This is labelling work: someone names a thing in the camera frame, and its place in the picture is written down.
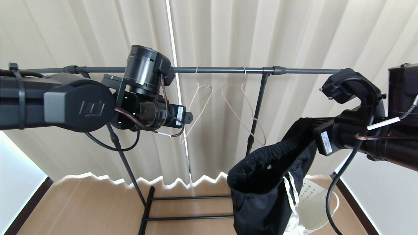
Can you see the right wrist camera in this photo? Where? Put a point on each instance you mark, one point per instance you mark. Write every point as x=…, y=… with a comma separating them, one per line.
x=346, y=85

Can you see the white laundry basket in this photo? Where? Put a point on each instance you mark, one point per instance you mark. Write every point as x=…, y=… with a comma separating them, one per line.
x=316, y=202

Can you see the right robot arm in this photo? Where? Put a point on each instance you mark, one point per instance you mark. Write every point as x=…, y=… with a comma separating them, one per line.
x=401, y=147

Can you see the beige curtain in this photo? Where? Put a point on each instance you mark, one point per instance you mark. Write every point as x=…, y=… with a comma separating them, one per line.
x=294, y=39

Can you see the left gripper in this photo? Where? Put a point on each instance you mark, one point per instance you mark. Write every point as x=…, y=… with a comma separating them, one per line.
x=163, y=116

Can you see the black clothes rack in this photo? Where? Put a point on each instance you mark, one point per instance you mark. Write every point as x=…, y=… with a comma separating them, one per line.
x=212, y=70

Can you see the pink clothes hanger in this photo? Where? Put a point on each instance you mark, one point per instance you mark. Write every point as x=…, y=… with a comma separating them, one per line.
x=199, y=112
x=243, y=112

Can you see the black shorts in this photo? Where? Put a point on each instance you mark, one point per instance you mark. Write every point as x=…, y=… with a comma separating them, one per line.
x=261, y=195

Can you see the white garment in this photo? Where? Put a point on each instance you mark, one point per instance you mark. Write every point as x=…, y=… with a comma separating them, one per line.
x=295, y=225

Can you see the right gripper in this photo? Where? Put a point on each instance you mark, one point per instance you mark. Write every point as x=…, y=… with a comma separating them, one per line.
x=346, y=137

